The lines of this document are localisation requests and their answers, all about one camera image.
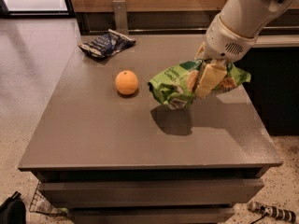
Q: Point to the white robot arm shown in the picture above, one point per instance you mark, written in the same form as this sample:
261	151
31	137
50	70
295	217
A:
248	17

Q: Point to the black white striped handle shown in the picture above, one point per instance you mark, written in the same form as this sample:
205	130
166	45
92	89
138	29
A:
272	211

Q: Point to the black object on floor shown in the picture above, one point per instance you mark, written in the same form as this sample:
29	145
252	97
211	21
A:
12	210

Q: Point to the orange fruit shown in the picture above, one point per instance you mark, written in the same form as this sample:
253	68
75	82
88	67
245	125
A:
126	82

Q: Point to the grey drawer cabinet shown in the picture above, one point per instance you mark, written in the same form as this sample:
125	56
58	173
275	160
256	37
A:
110	158

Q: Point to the green rice chip bag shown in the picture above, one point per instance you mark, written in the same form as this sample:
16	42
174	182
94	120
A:
175	86

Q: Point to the blue chip bag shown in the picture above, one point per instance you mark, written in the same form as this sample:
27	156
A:
107	45

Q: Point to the wire basket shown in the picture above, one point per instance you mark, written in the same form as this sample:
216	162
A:
40	205

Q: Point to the left metal bracket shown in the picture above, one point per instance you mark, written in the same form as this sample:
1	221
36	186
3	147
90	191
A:
120	16

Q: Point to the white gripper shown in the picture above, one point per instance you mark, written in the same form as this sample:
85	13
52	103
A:
224	44

